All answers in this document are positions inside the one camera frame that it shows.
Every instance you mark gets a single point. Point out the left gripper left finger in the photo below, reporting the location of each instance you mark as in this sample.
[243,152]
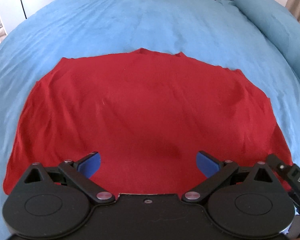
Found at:
[52,202]

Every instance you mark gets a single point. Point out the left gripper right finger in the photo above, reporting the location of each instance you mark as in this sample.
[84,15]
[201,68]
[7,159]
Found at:
[240,201]

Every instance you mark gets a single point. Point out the red small garment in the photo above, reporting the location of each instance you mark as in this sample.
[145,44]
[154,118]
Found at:
[147,114]

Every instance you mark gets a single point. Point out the blue rolled duvet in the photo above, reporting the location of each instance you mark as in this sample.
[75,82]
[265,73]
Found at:
[278,25]

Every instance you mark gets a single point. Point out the blue bed sheet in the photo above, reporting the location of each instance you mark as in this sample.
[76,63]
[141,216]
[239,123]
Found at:
[213,31]

